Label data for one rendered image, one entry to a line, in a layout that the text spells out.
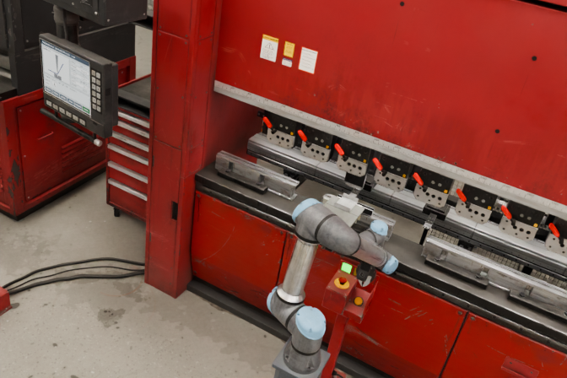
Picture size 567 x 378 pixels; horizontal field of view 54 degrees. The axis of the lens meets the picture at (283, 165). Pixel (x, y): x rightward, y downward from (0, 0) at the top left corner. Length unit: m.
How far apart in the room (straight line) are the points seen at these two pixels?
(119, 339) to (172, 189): 0.90
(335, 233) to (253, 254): 1.27
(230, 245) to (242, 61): 1.06
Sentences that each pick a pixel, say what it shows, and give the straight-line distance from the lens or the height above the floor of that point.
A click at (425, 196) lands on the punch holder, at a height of 1.21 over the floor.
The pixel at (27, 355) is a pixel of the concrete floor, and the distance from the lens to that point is 3.38.
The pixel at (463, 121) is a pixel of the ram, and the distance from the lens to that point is 2.50.
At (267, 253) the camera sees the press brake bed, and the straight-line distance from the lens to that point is 3.09.
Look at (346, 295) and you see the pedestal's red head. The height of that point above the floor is 0.78.
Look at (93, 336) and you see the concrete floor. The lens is 3.41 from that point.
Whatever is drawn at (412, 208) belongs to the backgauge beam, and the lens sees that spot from 3.04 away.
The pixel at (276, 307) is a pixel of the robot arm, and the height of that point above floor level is 0.96.
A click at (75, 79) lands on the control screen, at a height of 1.46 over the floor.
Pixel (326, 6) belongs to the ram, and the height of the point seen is 1.93.
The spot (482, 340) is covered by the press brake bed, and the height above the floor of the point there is 0.65.
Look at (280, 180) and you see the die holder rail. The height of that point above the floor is 0.97.
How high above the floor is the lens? 2.52
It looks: 30 degrees down
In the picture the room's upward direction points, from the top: 10 degrees clockwise
